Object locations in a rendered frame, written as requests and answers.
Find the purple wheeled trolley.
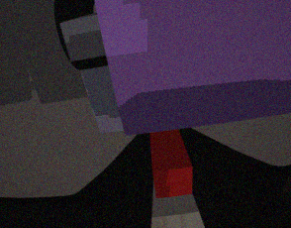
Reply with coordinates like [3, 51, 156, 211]
[53, 0, 291, 135]

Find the red-headed pin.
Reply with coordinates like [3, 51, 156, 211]
[149, 130, 193, 198]

